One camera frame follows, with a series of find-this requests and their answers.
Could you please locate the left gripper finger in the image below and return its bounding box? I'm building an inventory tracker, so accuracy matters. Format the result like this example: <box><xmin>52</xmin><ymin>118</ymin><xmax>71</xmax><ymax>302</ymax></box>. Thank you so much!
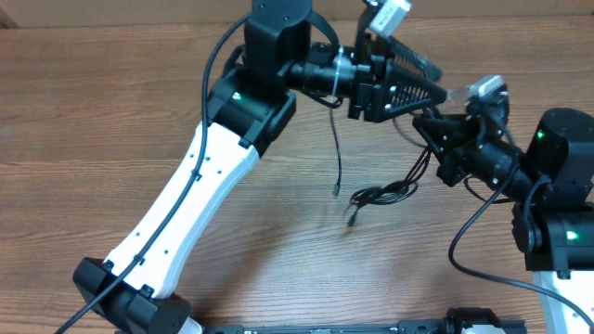
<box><xmin>378</xmin><ymin>60</ymin><xmax>447</xmax><ymax>122</ymax></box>
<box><xmin>387</xmin><ymin>37</ymin><xmax>443</xmax><ymax>82</ymax></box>

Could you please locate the black usb cable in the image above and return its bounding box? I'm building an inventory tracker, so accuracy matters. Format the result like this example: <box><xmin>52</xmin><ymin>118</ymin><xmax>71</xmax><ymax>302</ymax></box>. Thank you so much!
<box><xmin>345</xmin><ymin>109</ymin><xmax>442</xmax><ymax>228</ymax></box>
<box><xmin>328</xmin><ymin>106</ymin><xmax>344</xmax><ymax>199</ymax></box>

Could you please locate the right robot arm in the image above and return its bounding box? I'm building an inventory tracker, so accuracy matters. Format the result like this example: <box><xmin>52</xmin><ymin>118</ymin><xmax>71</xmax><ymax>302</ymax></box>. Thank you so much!
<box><xmin>412</xmin><ymin>86</ymin><xmax>593</xmax><ymax>333</ymax></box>

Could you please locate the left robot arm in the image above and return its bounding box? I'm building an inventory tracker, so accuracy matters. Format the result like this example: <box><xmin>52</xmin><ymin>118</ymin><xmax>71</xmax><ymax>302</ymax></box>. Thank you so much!
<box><xmin>73</xmin><ymin>1</ymin><xmax>446</xmax><ymax>333</ymax></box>

